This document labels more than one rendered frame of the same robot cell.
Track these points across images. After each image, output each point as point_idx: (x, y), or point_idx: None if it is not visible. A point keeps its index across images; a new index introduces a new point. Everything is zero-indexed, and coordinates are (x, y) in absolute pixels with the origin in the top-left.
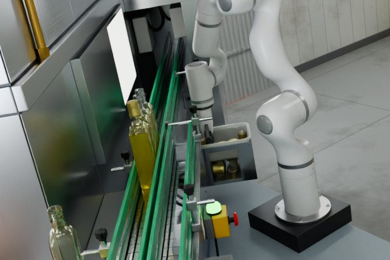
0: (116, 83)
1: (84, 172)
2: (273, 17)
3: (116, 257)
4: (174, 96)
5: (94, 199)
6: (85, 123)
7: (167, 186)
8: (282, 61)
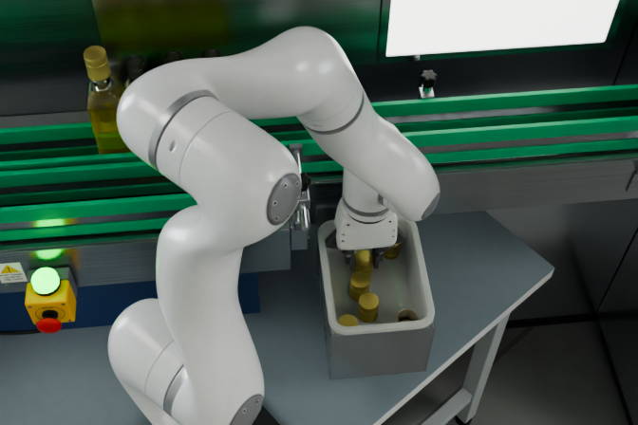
0: (354, 11)
1: (22, 55)
2: (188, 238)
3: None
4: (553, 145)
5: (47, 95)
6: (88, 7)
7: (69, 192)
8: (162, 307)
